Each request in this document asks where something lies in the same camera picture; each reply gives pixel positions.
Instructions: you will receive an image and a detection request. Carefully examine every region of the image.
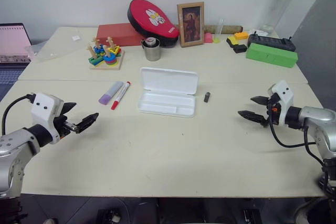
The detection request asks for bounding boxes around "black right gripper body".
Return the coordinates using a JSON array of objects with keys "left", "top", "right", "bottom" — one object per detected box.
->
[{"left": 265, "top": 92, "right": 283, "bottom": 127}]

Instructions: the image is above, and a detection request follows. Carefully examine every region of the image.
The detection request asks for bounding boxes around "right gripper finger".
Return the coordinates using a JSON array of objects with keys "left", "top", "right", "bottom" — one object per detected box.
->
[
  {"left": 250, "top": 95, "right": 270, "bottom": 106},
  {"left": 237, "top": 110, "right": 268, "bottom": 128}
]

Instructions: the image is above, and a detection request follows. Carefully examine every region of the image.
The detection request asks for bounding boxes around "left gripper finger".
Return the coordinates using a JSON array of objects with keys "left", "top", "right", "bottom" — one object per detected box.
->
[
  {"left": 61, "top": 102, "right": 77, "bottom": 116},
  {"left": 75, "top": 112, "right": 100, "bottom": 134}
]

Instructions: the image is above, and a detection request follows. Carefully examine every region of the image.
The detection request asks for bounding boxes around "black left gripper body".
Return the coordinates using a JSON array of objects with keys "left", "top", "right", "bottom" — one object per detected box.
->
[{"left": 53, "top": 114, "right": 80, "bottom": 139}]

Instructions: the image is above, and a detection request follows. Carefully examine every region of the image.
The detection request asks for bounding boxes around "white plastic case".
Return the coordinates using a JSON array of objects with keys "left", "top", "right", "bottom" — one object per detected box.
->
[{"left": 137, "top": 67, "right": 198, "bottom": 119}]

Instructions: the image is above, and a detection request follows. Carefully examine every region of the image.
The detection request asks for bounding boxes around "red black oval case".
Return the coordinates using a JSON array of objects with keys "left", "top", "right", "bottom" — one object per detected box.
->
[{"left": 127, "top": 0, "right": 181, "bottom": 48}]

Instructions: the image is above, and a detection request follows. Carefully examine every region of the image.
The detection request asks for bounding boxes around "purple grey highlighter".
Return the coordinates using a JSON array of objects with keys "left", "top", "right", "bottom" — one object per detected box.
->
[{"left": 98, "top": 81, "right": 124, "bottom": 106}]

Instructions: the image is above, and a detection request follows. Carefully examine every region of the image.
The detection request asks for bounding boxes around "red white marker pen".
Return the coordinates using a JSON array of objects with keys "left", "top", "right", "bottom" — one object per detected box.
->
[{"left": 110, "top": 81, "right": 132, "bottom": 111}]

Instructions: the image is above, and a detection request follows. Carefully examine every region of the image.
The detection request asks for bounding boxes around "green rectangular box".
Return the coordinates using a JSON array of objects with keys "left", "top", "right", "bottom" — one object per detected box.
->
[{"left": 245, "top": 42, "right": 299, "bottom": 69}]

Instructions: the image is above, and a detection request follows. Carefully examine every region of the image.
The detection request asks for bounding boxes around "black power strip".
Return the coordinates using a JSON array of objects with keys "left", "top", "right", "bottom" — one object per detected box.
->
[{"left": 247, "top": 31, "right": 297, "bottom": 52}]

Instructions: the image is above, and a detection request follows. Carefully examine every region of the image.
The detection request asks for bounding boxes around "clear plastic bag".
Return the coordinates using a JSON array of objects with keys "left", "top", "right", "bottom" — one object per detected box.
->
[{"left": 24, "top": 40, "right": 65, "bottom": 62}]

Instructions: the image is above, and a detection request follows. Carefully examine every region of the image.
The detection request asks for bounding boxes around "colourful wooden stacking toy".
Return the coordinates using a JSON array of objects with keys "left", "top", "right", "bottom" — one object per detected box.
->
[{"left": 86, "top": 36, "right": 125, "bottom": 71}]

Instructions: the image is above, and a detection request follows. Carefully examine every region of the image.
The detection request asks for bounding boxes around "yellow black block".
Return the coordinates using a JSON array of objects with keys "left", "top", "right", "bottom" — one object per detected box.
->
[{"left": 226, "top": 35, "right": 241, "bottom": 48}]

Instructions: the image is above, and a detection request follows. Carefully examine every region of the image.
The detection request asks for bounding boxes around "brown speckled roll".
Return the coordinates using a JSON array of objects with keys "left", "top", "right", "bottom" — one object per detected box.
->
[{"left": 202, "top": 24, "right": 244, "bottom": 35}]

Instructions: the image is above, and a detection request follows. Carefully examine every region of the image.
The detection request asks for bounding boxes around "clear plastic tube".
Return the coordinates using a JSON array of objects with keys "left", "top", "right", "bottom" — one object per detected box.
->
[{"left": 216, "top": 18, "right": 224, "bottom": 41}]

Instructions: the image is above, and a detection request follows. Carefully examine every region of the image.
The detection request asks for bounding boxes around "laptop with pink screen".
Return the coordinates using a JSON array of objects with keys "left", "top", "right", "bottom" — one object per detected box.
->
[{"left": 0, "top": 23, "right": 34, "bottom": 103}]

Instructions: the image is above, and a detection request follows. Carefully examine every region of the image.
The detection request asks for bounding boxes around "red rectangular box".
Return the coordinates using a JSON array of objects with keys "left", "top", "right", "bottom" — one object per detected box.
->
[{"left": 96, "top": 23, "right": 145, "bottom": 47}]

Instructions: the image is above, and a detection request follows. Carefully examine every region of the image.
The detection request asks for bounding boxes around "stainless steel cup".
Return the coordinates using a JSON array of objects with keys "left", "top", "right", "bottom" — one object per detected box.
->
[{"left": 140, "top": 37, "right": 162, "bottom": 61}]

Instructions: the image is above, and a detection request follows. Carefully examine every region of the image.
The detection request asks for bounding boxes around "clear bottle green lid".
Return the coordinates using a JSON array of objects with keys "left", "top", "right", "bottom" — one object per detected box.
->
[{"left": 260, "top": 0, "right": 301, "bottom": 35}]

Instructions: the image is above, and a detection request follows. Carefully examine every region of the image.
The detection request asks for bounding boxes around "wooden framed portrait picture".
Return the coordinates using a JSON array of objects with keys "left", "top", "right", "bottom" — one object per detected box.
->
[{"left": 176, "top": 1, "right": 205, "bottom": 48}]

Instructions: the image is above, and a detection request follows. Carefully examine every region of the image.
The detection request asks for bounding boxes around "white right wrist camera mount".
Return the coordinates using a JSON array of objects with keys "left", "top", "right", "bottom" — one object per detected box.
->
[{"left": 267, "top": 79, "right": 295, "bottom": 126}]

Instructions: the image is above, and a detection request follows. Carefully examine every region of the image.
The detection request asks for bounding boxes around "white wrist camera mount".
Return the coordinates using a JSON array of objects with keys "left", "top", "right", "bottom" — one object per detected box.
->
[
  {"left": 30, "top": 92, "right": 65, "bottom": 145},
  {"left": 267, "top": 79, "right": 295, "bottom": 126}
]

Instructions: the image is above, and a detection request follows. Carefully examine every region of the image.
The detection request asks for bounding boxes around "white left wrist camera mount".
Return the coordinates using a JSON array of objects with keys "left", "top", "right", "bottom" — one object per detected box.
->
[{"left": 30, "top": 92, "right": 65, "bottom": 145}]

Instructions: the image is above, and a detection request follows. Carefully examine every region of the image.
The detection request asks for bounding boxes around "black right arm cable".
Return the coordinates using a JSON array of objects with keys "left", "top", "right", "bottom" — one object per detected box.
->
[{"left": 268, "top": 119, "right": 328, "bottom": 168}]

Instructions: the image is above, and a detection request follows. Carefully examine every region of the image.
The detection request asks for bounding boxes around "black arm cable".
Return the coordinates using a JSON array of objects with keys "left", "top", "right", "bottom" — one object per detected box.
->
[
  {"left": 1, "top": 93, "right": 36, "bottom": 136},
  {"left": 268, "top": 119, "right": 328, "bottom": 168}
]

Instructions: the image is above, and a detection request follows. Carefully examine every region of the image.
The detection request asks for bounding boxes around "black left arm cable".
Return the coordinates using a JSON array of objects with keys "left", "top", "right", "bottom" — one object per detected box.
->
[{"left": 1, "top": 93, "right": 36, "bottom": 136}]

